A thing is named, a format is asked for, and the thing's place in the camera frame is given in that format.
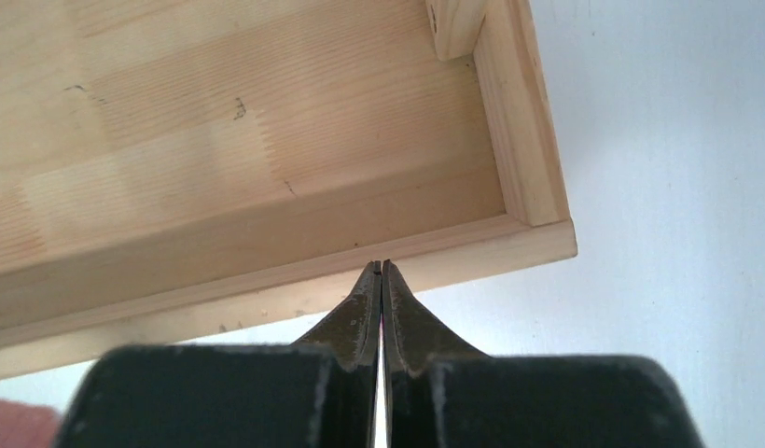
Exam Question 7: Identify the pink sock with green patch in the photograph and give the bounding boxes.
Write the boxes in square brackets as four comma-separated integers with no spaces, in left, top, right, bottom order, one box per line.
[0,399,62,448]

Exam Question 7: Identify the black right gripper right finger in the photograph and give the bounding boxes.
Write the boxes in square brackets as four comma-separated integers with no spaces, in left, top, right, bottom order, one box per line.
[382,261,702,447]

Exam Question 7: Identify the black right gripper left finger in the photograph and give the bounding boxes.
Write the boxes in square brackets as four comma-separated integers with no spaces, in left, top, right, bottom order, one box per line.
[54,261,383,447]

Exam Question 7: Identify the wooden hanger rack stand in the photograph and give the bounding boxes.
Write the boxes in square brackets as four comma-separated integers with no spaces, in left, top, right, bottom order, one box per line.
[0,1,577,379]

